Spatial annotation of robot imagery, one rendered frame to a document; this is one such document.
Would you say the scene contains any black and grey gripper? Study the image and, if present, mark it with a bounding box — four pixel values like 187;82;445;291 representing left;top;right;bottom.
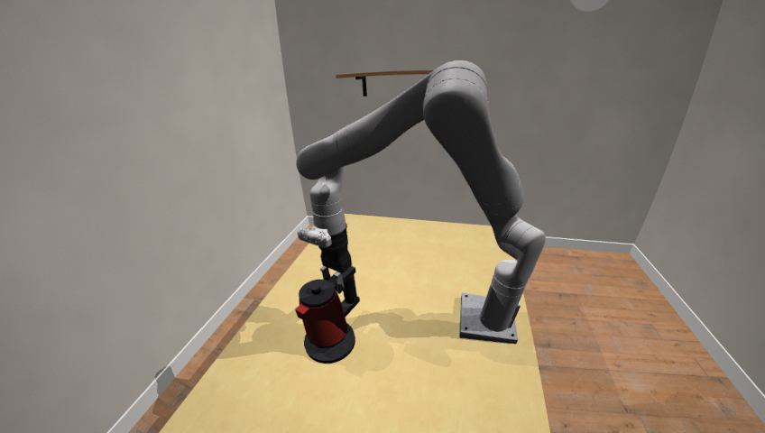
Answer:
297;209;352;294

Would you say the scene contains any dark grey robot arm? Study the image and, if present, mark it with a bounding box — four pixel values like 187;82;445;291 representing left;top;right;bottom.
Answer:
296;60;546;332

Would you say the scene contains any black round disc with center stud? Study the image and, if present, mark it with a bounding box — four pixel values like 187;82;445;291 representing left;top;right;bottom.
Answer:
304;324;355;364

